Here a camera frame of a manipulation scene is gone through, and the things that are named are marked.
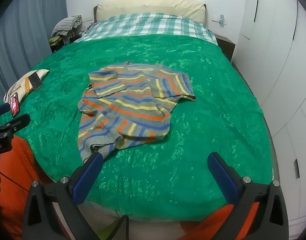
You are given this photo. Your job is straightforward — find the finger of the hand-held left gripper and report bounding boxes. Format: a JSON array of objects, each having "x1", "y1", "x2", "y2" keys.
[
  {"x1": 0, "y1": 113, "x2": 31, "y2": 133},
  {"x1": 0, "y1": 104, "x2": 10, "y2": 119}
]

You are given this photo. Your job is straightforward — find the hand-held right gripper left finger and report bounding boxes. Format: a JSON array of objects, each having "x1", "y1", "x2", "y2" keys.
[{"x1": 22, "y1": 151, "x2": 105, "y2": 240}]

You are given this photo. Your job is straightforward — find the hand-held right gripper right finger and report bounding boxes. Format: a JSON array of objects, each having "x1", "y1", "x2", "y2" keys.
[{"x1": 208, "y1": 152, "x2": 289, "y2": 240}]

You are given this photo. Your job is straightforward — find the striped knitted sweater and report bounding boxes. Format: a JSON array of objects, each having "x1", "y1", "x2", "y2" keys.
[{"x1": 77, "y1": 61, "x2": 197, "y2": 162}]

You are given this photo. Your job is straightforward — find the smartphone with red screen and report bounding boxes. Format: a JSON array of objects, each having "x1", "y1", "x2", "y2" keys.
[{"x1": 9, "y1": 92, "x2": 20, "y2": 117}]

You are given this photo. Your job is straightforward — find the patterned small pillow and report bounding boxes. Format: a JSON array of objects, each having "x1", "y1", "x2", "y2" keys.
[{"x1": 3, "y1": 69, "x2": 50, "y2": 103}]

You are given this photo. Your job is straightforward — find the orange blanket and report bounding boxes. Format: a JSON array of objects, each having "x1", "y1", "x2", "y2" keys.
[{"x1": 0, "y1": 135, "x2": 261, "y2": 240}]

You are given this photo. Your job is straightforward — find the black screen smartphone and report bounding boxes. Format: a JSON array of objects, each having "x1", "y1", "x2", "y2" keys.
[{"x1": 28, "y1": 72, "x2": 45, "y2": 92}]

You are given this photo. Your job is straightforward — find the green floral bedspread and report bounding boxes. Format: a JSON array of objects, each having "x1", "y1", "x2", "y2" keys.
[{"x1": 0, "y1": 34, "x2": 274, "y2": 222}]

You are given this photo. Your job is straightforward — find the grey blue curtain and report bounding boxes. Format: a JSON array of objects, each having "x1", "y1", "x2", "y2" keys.
[{"x1": 0, "y1": 0, "x2": 68, "y2": 103}]

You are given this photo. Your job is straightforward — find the yellow green cloth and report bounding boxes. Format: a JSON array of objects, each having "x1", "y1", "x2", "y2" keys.
[{"x1": 48, "y1": 36, "x2": 63, "y2": 47}]

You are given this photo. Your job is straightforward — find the grey knitted cloth pile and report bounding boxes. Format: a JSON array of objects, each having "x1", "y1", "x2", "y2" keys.
[{"x1": 51, "y1": 15, "x2": 83, "y2": 37}]

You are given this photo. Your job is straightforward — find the dark wooden nightstand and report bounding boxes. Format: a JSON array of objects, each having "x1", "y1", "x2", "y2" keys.
[{"x1": 215, "y1": 35, "x2": 236, "y2": 62}]

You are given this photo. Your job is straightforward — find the white wardrobe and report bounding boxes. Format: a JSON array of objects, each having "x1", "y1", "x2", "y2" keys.
[{"x1": 231, "y1": 0, "x2": 306, "y2": 230}]

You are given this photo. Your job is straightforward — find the green checked blanket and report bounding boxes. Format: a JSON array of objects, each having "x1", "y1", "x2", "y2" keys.
[{"x1": 74, "y1": 13, "x2": 217, "y2": 46}]

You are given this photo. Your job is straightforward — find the cream headboard cushion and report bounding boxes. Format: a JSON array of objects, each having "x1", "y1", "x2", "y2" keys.
[{"x1": 97, "y1": 0, "x2": 207, "y2": 27}]

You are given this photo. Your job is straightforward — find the black cable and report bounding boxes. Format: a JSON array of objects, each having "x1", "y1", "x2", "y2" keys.
[{"x1": 115, "y1": 215, "x2": 130, "y2": 240}]

